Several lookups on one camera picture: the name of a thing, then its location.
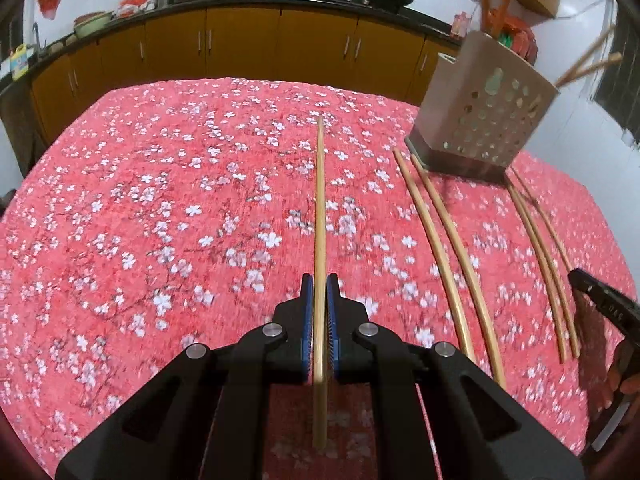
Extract wooden chopstick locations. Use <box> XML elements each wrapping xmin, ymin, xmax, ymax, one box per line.
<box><xmin>555</xmin><ymin>24</ymin><xmax>616</xmax><ymax>82</ymax></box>
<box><xmin>506</xmin><ymin>179</ymin><xmax>582</xmax><ymax>362</ymax></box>
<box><xmin>554</xmin><ymin>52</ymin><xmax>623</xmax><ymax>88</ymax></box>
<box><xmin>411</xmin><ymin>154</ymin><xmax>506</xmax><ymax>389</ymax></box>
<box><xmin>506</xmin><ymin>180</ymin><xmax>567</xmax><ymax>364</ymax></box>
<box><xmin>312</xmin><ymin>117</ymin><xmax>329</xmax><ymax>451</ymax></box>
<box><xmin>393</xmin><ymin>148</ymin><xmax>476</xmax><ymax>362</ymax></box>
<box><xmin>511</xmin><ymin>168</ymin><xmax>574</xmax><ymax>271</ymax></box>

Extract person's right hand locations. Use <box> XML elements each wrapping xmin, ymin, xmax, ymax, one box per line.
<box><xmin>598</xmin><ymin>339</ymin><xmax>640</xmax><ymax>411</ymax></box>

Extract red floral tablecloth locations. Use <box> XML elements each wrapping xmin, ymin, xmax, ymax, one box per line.
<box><xmin>1</xmin><ymin>78</ymin><xmax>636</xmax><ymax>479</ymax></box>

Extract right barred window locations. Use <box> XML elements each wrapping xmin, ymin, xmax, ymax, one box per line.
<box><xmin>594</xmin><ymin>6</ymin><xmax>640</xmax><ymax>145</ymax></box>

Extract beige perforated utensil holder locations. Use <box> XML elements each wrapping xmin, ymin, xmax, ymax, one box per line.
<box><xmin>405</xmin><ymin>30</ymin><xmax>559</xmax><ymax>184</ymax></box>

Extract pink labelled bottle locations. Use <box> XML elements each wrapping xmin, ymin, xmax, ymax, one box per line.
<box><xmin>450</xmin><ymin>12</ymin><xmax>471</xmax><ymax>39</ymax></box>

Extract lower wooden cabinets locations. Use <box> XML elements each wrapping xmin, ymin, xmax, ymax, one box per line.
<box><xmin>1</xmin><ymin>0</ymin><xmax>460</xmax><ymax>174</ymax></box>

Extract yellow detergent bottle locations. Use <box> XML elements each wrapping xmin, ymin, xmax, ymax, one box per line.
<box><xmin>10</xmin><ymin>44</ymin><xmax>29</xmax><ymax>81</ymax></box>

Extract green basin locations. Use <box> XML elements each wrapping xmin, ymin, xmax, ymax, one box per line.
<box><xmin>74</xmin><ymin>12</ymin><xmax>113</xmax><ymax>39</ymax></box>

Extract red bag on counter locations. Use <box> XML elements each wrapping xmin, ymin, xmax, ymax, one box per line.
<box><xmin>115</xmin><ymin>0</ymin><xmax>152</xmax><ymax>18</ymax></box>

